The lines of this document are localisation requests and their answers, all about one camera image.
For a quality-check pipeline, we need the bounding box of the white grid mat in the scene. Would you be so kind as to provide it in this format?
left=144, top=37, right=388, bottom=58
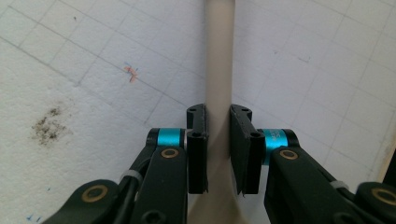
left=0, top=0, right=396, bottom=224

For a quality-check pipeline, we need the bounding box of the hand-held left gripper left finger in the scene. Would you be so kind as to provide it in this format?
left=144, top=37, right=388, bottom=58
left=146, top=103, right=209, bottom=195

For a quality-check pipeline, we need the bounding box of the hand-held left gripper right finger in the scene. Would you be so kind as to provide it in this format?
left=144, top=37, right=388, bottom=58
left=229, top=104, right=301, bottom=198

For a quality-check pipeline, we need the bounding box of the beige slotted spoon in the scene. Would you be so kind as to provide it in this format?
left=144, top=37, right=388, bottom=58
left=186, top=0, right=250, bottom=224

